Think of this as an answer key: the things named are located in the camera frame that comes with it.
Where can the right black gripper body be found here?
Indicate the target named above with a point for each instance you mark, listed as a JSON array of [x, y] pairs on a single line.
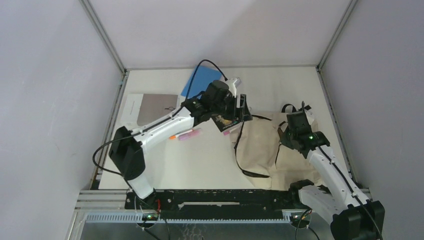
[[287, 139]]

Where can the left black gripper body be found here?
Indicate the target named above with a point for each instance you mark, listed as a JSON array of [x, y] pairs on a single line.
[[228, 108]]

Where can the black booklet with gold emblem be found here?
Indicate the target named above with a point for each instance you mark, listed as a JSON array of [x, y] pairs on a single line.
[[225, 125]]

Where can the pink translucent tube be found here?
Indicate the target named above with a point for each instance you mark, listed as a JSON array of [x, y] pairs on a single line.
[[190, 134]]

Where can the beige canvas student bag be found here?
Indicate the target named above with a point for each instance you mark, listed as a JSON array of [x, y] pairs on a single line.
[[262, 159]]

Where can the orange capped white pen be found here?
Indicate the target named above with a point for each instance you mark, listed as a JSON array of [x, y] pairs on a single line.
[[180, 134]]

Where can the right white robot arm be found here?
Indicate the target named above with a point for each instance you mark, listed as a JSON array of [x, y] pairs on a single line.
[[350, 213]]

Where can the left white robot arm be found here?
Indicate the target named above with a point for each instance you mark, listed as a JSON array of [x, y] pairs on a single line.
[[129, 147]]

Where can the blue notebook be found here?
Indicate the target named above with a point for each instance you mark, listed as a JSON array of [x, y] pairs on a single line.
[[203, 77]]

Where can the grey and white book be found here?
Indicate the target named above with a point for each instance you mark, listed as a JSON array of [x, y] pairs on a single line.
[[141, 108]]

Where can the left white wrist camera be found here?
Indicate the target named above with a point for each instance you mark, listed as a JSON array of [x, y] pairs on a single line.
[[233, 84]]

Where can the black mounting rail base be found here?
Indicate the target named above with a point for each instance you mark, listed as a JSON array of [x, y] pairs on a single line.
[[217, 204]]

